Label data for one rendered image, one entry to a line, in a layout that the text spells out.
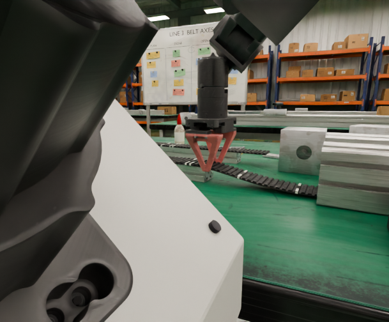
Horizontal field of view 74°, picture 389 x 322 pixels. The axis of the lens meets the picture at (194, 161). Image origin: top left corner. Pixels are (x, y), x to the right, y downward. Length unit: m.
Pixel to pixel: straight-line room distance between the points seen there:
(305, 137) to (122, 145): 0.48
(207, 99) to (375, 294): 0.36
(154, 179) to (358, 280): 0.20
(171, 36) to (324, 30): 8.18
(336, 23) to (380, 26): 1.35
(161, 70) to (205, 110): 3.35
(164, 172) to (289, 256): 0.17
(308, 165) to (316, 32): 10.75
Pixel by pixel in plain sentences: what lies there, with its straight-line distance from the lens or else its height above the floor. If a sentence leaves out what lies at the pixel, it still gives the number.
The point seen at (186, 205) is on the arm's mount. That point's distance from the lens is 0.16.
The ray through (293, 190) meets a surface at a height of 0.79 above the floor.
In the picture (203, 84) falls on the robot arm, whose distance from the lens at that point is 0.48.
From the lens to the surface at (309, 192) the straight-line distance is 0.46.
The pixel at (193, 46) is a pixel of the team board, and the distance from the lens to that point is 3.66.
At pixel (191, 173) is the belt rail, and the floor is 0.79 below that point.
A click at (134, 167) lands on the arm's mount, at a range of 0.16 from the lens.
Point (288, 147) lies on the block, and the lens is 0.61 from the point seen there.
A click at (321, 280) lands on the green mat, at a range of 0.27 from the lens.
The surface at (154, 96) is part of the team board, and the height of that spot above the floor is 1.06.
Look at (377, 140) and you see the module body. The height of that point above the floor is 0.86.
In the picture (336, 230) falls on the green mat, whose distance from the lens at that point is 0.36.
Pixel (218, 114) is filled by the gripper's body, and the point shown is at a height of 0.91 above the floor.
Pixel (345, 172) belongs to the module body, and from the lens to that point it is 0.42.
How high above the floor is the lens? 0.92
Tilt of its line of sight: 12 degrees down
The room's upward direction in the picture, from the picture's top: straight up
